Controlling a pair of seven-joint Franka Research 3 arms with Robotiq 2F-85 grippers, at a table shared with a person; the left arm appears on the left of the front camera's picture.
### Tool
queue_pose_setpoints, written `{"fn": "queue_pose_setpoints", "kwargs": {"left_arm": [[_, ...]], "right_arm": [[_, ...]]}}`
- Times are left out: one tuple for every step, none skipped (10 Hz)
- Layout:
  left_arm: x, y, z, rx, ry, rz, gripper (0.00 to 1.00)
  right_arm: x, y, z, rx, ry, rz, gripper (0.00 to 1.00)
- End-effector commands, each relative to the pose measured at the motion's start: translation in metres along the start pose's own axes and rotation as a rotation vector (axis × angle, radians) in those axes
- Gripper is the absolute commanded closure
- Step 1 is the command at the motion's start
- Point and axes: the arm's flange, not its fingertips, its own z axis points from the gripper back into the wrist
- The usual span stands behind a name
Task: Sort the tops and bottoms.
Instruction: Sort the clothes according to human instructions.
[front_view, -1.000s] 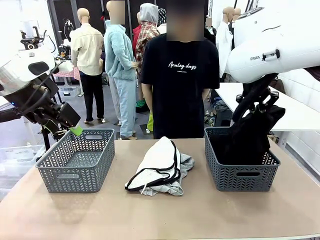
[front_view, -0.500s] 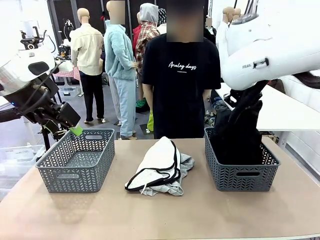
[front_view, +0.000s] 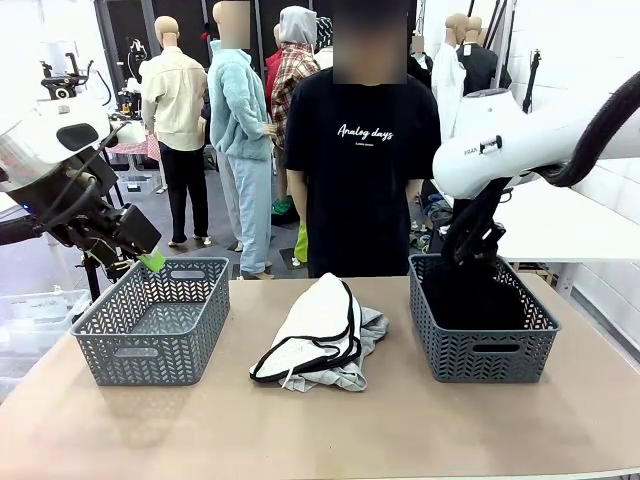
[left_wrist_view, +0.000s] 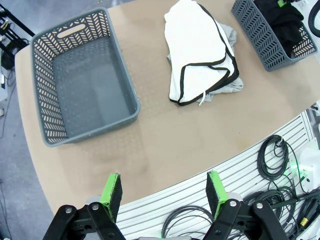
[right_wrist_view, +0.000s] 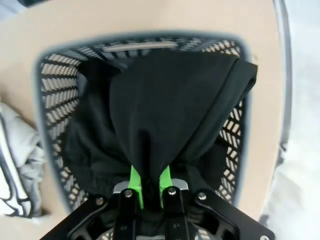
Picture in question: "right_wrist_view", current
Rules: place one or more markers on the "white garment with black stripes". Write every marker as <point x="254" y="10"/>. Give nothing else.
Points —
<point x="10" y="150"/>

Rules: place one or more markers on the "grey plastic lattice basket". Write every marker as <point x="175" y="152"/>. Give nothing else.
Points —
<point x="57" y="100"/>

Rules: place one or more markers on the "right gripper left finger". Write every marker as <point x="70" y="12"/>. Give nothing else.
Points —
<point x="133" y="200"/>

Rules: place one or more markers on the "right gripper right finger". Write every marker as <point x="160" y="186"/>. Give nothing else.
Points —
<point x="170" y="202"/>

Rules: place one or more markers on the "grey t-shirt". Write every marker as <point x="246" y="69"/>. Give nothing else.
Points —
<point x="32" y="175"/>

